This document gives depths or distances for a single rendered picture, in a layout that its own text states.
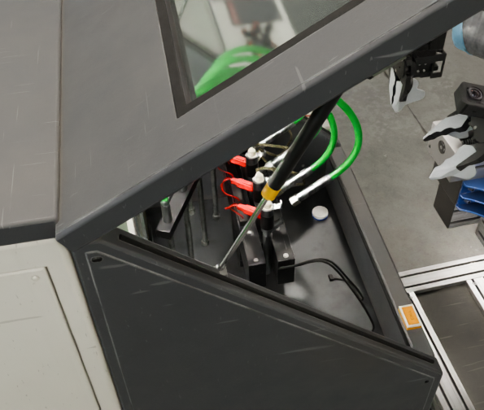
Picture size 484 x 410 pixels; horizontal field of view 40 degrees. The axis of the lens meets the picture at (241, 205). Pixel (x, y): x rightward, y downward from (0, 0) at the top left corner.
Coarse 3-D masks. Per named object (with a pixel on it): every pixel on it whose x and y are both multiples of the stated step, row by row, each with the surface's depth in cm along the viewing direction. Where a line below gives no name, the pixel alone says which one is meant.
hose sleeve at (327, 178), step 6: (318, 180) 129; (324, 180) 128; (330, 180) 128; (312, 186) 129; (318, 186) 129; (324, 186) 129; (300, 192) 130; (306, 192) 130; (312, 192) 130; (300, 198) 130
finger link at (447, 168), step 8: (464, 144) 104; (456, 152) 105; (464, 152) 104; (472, 152) 103; (448, 160) 106; (456, 160) 104; (440, 168) 106; (448, 168) 105; (456, 168) 104; (464, 168) 106; (472, 168) 106; (432, 176) 108; (440, 176) 107; (448, 176) 106; (456, 176) 107; (464, 176) 108; (472, 176) 108
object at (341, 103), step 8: (344, 104) 116; (352, 112) 118; (352, 120) 119; (360, 128) 120; (360, 136) 122; (360, 144) 123; (352, 152) 125; (352, 160) 126; (344, 168) 127; (336, 176) 128; (168, 200) 125
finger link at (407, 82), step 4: (408, 68) 125; (408, 72) 125; (404, 76) 125; (408, 76) 124; (400, 80) 128; (404, 80) 126; (408, 80) 125; (412, 80) 125; (404, 84) 126; (408, 84) 126; (412, 84) 126; (404, 88) 126; (408, 88) 126; (404, 92) 127; (408, 92) 127; (400, 96) 129; (404, 96) 128; (400, 100) 130; (404, 100) 130
